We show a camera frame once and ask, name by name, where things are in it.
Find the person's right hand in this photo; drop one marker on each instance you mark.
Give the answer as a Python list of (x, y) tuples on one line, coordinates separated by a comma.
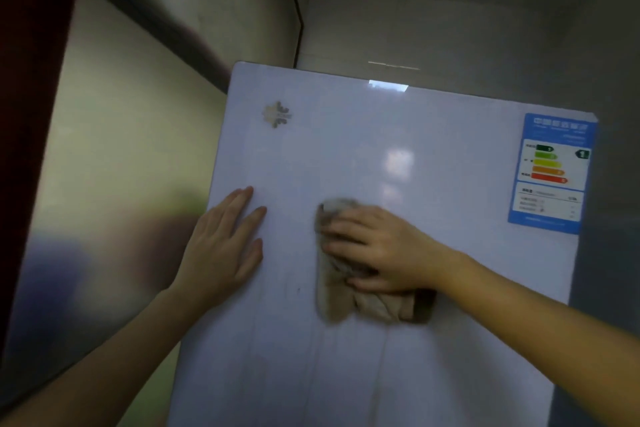
[(400, 251)]

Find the person's left hand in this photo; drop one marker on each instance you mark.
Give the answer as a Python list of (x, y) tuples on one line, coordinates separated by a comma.
[(215, 251)]

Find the person's left middle finger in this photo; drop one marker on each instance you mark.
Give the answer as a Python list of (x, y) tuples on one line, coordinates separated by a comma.
[(236, 204)]

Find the person's right middle finger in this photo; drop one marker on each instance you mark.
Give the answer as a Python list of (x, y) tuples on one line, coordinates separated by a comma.
[(342, 230)]

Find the person's left thumb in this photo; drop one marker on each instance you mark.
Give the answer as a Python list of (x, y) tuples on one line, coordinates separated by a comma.
[(249, 261)]

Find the person's right thumb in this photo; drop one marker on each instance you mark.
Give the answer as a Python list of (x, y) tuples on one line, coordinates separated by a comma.
[(372, 285)]

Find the beige cleaning cloth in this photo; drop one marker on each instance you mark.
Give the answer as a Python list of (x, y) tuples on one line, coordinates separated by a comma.
[(340, 291)]

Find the person's left forearm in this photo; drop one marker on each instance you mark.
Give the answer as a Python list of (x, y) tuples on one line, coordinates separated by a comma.
[(100, 366)]

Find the person's right forearm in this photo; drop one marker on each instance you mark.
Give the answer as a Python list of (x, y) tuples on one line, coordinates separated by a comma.
[(540, 336)]

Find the gold snowflake logo sticker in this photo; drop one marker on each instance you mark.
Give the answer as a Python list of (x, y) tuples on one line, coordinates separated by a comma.
[(277, 114)]

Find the white refrigerator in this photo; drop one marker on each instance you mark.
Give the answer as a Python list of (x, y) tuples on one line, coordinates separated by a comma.
[(400, 141)]

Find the blue energy label sticker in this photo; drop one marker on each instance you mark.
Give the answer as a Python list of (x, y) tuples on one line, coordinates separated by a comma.
[(550, 176)]

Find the dark red curtain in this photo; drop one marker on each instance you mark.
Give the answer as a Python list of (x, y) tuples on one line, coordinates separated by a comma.
[(30, 91)]

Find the dark door frame bar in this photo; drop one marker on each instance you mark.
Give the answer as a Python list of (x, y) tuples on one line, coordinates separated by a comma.
[(160, 26)]

